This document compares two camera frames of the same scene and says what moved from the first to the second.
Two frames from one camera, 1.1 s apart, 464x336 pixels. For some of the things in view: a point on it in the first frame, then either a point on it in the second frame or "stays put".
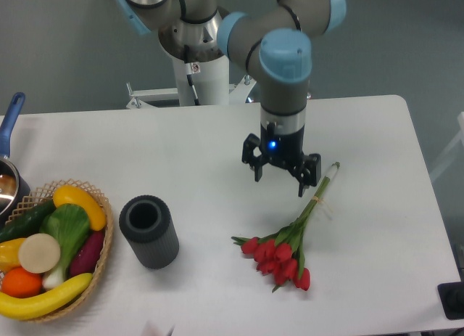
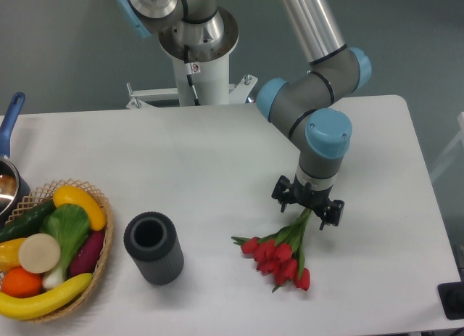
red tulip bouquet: [280, 253] stays put
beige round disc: [39, 253] stays put
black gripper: [285, 149] → [307, 197]
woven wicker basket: [46, 194] stays put
